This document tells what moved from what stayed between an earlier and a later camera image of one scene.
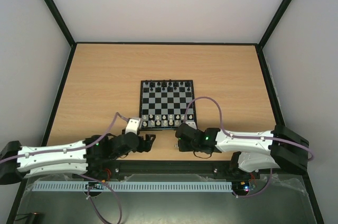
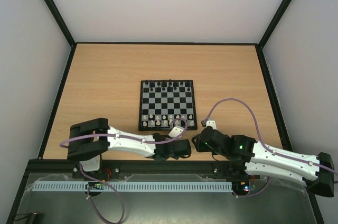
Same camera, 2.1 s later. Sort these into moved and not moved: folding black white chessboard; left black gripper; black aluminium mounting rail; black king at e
Moved: left black gripper
Not moved: folding black white chessboard; black king at e; black aluminium mounting rail
